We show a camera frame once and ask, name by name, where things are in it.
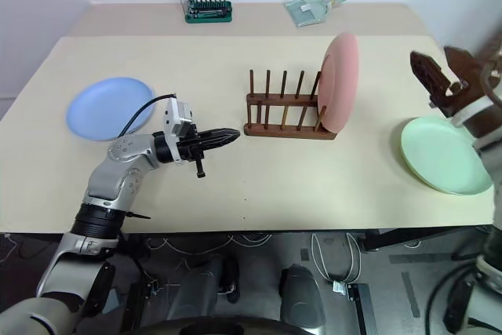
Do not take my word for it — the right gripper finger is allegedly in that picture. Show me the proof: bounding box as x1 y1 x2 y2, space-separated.
409 50 452 97
442 45 487 85

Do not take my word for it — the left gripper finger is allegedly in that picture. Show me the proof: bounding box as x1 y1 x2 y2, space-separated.
202 138 236 152
200 127 241 142

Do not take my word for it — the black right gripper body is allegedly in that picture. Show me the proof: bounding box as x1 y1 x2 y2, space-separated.
429 75 491 118

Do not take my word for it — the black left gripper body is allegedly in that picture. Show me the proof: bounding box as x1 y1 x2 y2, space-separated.
178 125 209 180

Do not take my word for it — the wooden dish rack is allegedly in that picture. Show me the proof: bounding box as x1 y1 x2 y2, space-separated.
243 69 338 142

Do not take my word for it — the green plate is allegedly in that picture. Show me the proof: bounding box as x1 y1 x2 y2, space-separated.
399 114 493 197

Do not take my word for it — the pink plate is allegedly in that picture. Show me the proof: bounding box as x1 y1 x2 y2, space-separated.
316 31 360 135

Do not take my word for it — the blue plate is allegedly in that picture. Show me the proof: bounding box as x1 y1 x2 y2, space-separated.
65 77 155 143

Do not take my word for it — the clear green dustpan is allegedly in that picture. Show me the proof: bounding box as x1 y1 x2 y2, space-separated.
284 0 350 29

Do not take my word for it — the dark rounded grey shape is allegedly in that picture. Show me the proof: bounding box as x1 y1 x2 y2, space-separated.
278 264 327 335
172 252 241 326

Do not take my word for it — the black table crossbar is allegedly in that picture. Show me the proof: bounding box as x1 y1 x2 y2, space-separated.
360 227 493 253

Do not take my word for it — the black floor bar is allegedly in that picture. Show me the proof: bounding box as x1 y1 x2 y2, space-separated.
344 282 378 335

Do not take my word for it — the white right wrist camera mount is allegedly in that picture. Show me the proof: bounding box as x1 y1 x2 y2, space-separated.
450 97 497 128

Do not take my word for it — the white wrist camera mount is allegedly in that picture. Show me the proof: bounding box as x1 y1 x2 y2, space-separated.
162 95 196 144
450 97 497 128

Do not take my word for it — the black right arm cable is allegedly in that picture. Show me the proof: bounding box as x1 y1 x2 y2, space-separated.
478 32 502 108

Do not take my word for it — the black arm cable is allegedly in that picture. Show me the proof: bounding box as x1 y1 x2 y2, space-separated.
478 32 502 108
117 93 177 140

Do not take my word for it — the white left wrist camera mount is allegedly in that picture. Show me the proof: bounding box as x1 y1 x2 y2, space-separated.
162 95 196 144

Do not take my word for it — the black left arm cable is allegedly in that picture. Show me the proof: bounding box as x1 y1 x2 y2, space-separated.
117 93 177 140

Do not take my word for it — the white wavy floor cable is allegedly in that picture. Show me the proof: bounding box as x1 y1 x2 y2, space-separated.
145 232 274 252

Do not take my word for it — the white looped floor cable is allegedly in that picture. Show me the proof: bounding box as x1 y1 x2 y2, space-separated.
311 231 362 284

